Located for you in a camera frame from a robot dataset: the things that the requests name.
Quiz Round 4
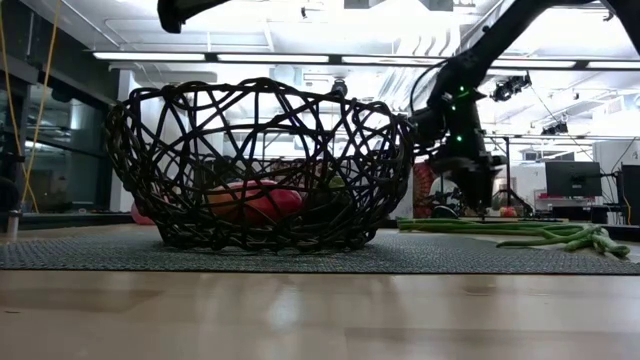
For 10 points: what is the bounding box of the black ceiling spotlight cluster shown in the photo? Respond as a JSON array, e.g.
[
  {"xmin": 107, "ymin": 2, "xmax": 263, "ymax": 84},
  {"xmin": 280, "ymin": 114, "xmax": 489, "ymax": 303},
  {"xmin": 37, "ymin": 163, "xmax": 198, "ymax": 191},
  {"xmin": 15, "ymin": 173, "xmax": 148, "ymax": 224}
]
[
  {"xmin": 489, "ymin": 72, "xmax": 534, "ymax": 104},
  {"xmin": 539, "ymin": 119, "xmax": 571, "ymax": 137}
]

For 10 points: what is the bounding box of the red yellow mango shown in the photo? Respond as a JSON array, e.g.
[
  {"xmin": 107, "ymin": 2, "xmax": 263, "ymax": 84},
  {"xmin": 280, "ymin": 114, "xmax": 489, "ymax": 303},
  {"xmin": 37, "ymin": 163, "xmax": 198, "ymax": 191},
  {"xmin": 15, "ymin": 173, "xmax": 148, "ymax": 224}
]
[{"xmin": 207, "ymin": 179, "xmax": 305, "ymax": 226}]

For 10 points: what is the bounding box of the pink peach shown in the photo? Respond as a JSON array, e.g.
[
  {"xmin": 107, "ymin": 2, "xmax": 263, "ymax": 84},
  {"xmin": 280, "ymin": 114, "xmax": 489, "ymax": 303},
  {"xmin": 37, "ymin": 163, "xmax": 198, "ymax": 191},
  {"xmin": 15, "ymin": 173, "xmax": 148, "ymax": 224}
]
[{"xmin": 129, "ymin": 201, "xmax": 156, "ymax": 226}]

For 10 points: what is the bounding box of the green long bean bundle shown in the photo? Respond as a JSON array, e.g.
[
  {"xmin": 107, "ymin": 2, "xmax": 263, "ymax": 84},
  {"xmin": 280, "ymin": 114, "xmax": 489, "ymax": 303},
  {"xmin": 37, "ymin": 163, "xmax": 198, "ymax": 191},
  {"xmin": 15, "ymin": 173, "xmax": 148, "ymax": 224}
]
[{"xmin": 397, "ymin": 216, "xmax": 632, "ymax": 260}]

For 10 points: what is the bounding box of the black computer monitor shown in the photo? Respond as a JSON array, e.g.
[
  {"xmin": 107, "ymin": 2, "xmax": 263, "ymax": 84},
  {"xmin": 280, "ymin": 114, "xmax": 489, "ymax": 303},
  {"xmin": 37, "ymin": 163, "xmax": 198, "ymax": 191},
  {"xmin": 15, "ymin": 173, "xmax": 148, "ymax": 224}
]
[
  {"xmin": 619, "ymin": 163, "xmax": 640, "ymax": 226},
  {"xmin": 544, "ymin": 160, "xmax": 603, "ymax": 198}
]

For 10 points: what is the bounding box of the black aluminium rig frame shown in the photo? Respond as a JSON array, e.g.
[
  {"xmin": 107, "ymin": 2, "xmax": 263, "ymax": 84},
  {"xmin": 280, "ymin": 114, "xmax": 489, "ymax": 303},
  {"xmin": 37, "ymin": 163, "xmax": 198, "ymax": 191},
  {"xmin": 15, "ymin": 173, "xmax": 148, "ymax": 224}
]
[{"xmin": 0, "ymin": 212, "xmax": 640, "ymax": 244}]

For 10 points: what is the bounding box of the yellow extension cable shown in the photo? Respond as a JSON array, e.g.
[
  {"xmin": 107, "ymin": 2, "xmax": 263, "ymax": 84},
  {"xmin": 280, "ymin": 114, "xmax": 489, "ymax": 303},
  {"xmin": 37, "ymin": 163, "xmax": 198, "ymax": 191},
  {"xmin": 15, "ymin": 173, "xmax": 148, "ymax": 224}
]
[{"xmin": 0, "ymin": 0, "xmax": 62, "ymax": 215}]

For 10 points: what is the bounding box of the silver metal cylinder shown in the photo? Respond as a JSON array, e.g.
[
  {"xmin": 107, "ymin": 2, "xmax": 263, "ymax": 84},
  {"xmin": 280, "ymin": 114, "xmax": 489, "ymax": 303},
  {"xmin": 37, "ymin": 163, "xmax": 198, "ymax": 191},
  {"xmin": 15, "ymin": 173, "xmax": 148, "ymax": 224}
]
[{"xmin": 5, "ymin": 209, "xmax": 21, "ymax": 241}]

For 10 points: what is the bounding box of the black wire basket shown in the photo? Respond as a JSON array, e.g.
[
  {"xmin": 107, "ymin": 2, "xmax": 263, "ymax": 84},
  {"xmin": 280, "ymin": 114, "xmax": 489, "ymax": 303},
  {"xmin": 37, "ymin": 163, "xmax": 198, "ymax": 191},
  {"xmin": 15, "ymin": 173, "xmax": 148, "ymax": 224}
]
[{"xmin": 103, "ymin": 76, "xmax": 416, "ymax": 253}]

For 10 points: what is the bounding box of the orange patterned tapestry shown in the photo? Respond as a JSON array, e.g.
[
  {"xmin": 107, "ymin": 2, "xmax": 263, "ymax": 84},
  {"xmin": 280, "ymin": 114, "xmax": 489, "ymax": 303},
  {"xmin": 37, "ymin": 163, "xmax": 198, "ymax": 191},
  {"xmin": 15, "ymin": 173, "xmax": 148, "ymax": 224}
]
[{"xmin": 412, "ymin": 160, "xmax": 439, "ymax": 220}]

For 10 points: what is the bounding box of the white ceiling strip light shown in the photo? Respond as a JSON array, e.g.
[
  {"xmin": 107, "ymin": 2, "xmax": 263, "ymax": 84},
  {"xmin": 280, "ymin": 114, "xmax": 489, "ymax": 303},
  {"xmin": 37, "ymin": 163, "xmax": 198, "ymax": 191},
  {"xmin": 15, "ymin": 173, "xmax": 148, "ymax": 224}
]
[
  {"xmin": 92, "ymin": 51, "xmax": 207, "ymax": 63},
  {"xmin": 341, "ymin": 55, "xmax": 446, "ymax": 66},
  {"xmin": 586, "ymin": 60, "xmax": 640, "ymax": 71},
  {"xmin": 216, "ymin": 53, "xmax": 331, "ymax": 64},
  {"xmin": 492, "ymin": 59, "xmax": 577, "ymax": 70}
]

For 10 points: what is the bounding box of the grey woven placemat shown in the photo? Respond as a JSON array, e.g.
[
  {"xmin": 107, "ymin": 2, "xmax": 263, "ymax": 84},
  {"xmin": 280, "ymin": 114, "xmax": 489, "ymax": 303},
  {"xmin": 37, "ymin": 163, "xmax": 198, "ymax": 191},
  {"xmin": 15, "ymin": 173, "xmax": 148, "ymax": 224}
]
[{"xmin": 0, "ymin": 228, "xmax": 640, "ymax": 276}]

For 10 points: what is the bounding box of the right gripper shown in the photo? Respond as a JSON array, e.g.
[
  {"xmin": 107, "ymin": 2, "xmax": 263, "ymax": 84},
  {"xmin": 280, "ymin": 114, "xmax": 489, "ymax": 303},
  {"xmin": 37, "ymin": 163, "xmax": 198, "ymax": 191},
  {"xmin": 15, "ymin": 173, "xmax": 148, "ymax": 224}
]
[{"xmin": 428, "ymin": 142, "xmax": 507, "ymax": 212}]

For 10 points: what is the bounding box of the black stand with crossbar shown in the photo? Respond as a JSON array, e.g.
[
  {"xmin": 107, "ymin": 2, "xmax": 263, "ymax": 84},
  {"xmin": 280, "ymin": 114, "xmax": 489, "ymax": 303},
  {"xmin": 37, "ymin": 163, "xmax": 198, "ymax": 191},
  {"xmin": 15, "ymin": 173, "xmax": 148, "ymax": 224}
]
[{"xmin": 484, "ymin": 133, "xmax": 591, "ymax": 216}]

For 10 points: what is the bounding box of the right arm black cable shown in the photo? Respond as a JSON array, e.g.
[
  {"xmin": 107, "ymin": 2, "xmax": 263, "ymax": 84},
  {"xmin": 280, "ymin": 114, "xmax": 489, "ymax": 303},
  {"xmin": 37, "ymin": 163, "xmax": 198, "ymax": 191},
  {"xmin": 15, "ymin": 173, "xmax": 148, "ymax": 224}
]
[{"xmin": 408, "ymin": 59, "xmax": 447, "ymax": 117}]

